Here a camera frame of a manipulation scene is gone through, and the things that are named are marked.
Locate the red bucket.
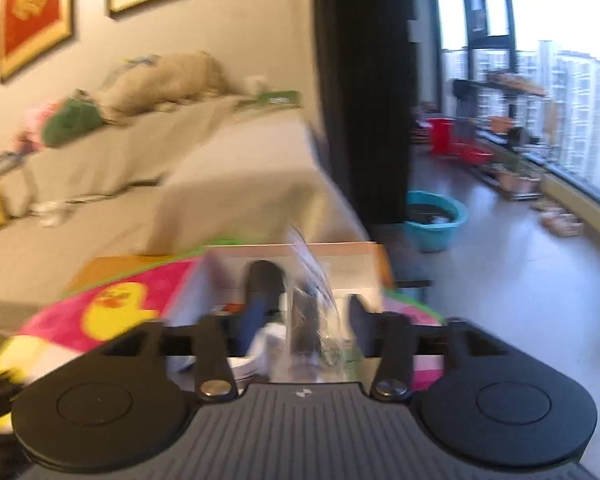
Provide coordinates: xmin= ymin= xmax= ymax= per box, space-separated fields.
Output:
xmin=426 ymin=117 xmax=457 ymax=155

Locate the red plastic basin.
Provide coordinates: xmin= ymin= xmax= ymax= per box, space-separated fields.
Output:
xmin=451 ymin=142 xmax=495 ymax=167

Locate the clear plastic bag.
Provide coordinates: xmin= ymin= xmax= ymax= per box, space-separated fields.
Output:
xmin=272 ymin=224 xmax=363 ymax=383

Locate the row of plant pots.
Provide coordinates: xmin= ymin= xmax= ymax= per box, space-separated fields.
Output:
xmin=490 ymin=157 xmax=548 ymax=200

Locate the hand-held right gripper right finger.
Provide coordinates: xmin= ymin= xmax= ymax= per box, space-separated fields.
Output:
xmin=347 ymin=294 xmax=507 ymax=402

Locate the beige covered sofa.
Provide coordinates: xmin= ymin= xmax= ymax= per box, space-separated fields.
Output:
xmin=0 ymin=92 xmax=371 ymax=333

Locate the teal plastic basin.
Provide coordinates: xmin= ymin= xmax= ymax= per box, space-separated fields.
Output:
xmin=404 ymin=190 xmax=469 ymax=254

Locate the pair of light slippers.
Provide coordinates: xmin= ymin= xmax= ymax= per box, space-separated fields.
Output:
xmin=529 ymin=199 xmax=587 ymax=237

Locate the beige cushion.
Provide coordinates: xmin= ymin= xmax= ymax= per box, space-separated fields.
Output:
xmin=99 ymin=51 xmax=232 ymax=117

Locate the metal balcony shelf rack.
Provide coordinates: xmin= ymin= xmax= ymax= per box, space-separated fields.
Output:
xmin=451 ymin=71 xmax=551 ymax=161

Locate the green cushion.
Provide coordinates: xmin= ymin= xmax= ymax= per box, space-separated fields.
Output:
xmin=41 ymin=94 xmax=105 ymax=149

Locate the gold framed red picture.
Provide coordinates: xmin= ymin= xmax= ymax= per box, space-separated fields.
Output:
xmin=0 ymin=0 xmax=77 ymax=84

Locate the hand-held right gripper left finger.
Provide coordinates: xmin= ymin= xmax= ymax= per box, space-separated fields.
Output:
xmin=102 ymin=294 xmax=282 ymax=402

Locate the colourful cartoon play mat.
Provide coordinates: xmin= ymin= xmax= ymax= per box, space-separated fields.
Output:
xmin=0 ymin=252 xmax=448 ymax=436

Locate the green flat packet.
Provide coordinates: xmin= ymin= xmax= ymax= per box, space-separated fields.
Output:
xmin=236 ymin=89 xmax=304 ymax=112

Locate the dark curtain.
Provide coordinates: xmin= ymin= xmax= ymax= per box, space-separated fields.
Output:
xmin=307 ymin=0 xmax=418 ymax=233

